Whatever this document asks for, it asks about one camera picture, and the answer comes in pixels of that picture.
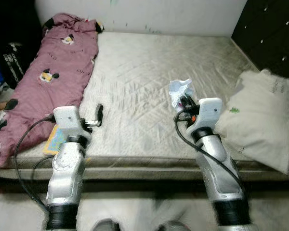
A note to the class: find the grey robot right leg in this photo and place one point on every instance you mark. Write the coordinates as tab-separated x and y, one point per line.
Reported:
173	226

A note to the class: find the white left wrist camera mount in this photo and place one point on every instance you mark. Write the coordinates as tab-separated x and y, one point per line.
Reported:
67	120

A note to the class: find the black bag white print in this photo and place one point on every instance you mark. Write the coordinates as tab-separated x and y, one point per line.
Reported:
13	62

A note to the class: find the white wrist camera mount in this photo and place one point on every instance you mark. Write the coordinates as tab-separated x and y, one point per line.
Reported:
207	113
67	120

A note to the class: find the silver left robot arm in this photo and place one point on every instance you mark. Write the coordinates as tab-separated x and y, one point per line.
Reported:
67	178

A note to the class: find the pink cartoon print blanket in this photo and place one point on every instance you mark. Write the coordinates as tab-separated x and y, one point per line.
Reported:
53	72

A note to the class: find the white quilted mattress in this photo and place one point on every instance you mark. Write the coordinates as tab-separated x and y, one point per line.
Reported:
144	96

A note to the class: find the black tufted headboard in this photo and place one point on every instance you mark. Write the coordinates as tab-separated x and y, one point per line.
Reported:
269	33

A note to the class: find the blue yellow picture book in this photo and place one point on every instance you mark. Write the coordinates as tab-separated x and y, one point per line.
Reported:
52	142

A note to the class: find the grey robot leg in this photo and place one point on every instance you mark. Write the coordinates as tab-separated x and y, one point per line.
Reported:
173	226
106	225

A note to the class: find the grey robot left leg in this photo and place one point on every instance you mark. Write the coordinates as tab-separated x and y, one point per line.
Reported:
106	225

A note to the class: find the white pillow green print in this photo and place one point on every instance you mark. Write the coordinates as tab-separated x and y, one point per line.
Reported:
260	120

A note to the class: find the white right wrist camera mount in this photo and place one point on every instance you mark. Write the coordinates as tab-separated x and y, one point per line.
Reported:
207	113

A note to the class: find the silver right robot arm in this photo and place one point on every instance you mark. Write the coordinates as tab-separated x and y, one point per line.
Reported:
221	173

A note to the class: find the dark bed base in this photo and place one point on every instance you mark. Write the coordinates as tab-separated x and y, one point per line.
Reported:
135	186

